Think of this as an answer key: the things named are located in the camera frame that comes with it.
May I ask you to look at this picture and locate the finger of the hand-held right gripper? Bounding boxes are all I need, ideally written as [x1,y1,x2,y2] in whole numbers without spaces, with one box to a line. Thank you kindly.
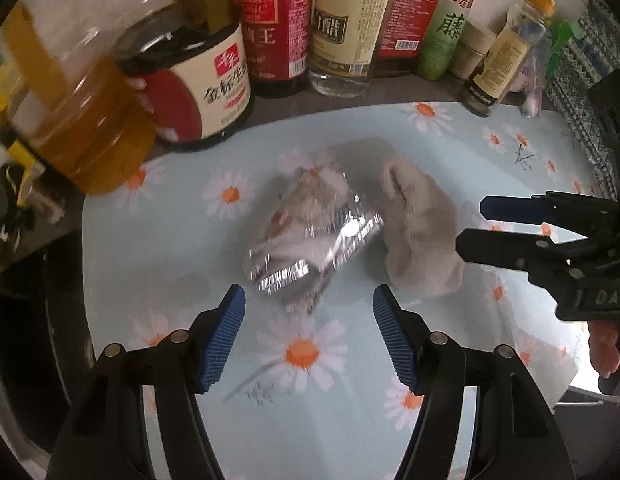
[456,228,585,272]
[480,191,608,236]

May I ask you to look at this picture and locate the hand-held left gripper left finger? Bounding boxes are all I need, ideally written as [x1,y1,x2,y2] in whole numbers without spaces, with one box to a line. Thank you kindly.
[45,284,247,480]

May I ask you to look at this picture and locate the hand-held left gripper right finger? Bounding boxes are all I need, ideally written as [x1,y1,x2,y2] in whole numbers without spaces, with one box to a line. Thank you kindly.
[372,284,578,480]

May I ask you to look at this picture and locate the white towel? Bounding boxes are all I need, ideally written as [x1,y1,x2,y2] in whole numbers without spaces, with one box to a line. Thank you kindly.
[381,157,465,297]

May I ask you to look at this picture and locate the foil tray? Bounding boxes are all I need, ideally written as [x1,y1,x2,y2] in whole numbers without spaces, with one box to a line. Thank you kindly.
[244,167,385,316]

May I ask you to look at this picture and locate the person's right hand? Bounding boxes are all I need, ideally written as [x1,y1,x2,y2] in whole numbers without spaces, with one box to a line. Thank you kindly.
[588,319,620,379]

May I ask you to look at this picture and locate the daisy print table mat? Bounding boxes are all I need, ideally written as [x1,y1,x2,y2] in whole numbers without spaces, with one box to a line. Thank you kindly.
[80,101,603,480]

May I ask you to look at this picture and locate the patterned blue cloth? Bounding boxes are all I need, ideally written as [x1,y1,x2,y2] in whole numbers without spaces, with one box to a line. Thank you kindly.
[544,7,620,201]

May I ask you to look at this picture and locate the clear plastic bag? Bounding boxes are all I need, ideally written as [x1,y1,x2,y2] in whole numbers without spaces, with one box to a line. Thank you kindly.
[510,35,553,118]

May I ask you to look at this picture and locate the small yellow cap bottle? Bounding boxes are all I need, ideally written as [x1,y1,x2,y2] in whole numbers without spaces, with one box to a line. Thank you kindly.
[459,0,558,118]

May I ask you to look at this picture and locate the small beige lid jar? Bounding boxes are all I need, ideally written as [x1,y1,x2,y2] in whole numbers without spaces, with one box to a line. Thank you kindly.
[447,22,498,81]

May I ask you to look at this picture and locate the green label bottle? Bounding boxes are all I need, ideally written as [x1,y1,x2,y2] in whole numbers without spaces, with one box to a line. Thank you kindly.
[417,0,488,81]

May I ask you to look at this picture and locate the black sink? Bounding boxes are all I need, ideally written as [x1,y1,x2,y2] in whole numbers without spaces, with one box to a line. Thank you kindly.
[0,250,96,461]

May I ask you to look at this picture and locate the red label clear bottle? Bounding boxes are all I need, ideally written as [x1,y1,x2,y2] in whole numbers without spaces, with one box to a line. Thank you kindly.
[372,0,448,78]

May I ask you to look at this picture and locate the clear vinegar bottle beige label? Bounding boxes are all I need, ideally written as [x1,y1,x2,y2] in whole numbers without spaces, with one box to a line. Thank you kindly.
[307,0,395,98]

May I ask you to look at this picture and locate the dark soy sauce jug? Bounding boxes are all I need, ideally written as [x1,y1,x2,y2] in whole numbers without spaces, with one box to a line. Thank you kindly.
[112,0,255,151]

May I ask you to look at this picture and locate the cooking oil jug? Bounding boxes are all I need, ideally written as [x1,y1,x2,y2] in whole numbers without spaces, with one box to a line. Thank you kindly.
[0,2,158,196]

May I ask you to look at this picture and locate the red label soy sauce bottle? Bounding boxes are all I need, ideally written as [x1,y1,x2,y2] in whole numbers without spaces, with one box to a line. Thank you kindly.
[235,0,315,98]

